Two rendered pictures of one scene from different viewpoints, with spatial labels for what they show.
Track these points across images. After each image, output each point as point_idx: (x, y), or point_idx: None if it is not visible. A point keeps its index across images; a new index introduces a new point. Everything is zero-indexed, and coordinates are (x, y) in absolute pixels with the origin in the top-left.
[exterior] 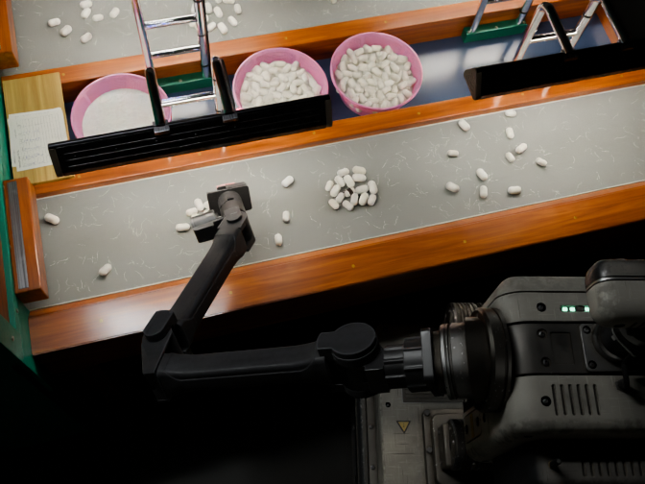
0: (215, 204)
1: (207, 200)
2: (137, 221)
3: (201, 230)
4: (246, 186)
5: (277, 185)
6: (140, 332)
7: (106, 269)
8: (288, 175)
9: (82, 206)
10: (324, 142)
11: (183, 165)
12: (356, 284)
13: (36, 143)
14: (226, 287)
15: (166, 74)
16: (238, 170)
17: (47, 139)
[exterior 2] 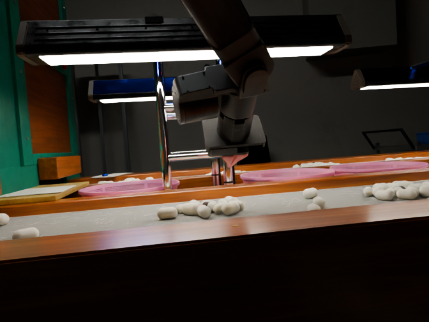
0: (213, 131)
1: (203, 126)
2: (108, 219)
3: (184, 77)
4: (255, 115)
5: (298, 199)
6: (14, 269)
7: (26, 229)
8: None
9: (46, 218)
10: (345, 183)
11: (182, 191)
12: None
13: (36, 191)
14: (228, 223)
15: None
16: (247, 199)
17: (48, 190)
